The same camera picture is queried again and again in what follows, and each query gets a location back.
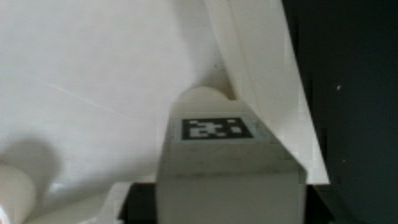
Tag white table leg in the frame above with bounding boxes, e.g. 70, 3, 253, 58
155, 87, 305, 224

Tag white square tabletop part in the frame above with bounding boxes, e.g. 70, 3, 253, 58
0, 0, 328, 224

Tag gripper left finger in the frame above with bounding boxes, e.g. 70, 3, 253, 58
24, 181, 157, 224

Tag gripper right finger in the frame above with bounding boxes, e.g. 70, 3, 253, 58
303, 185, 335, 224

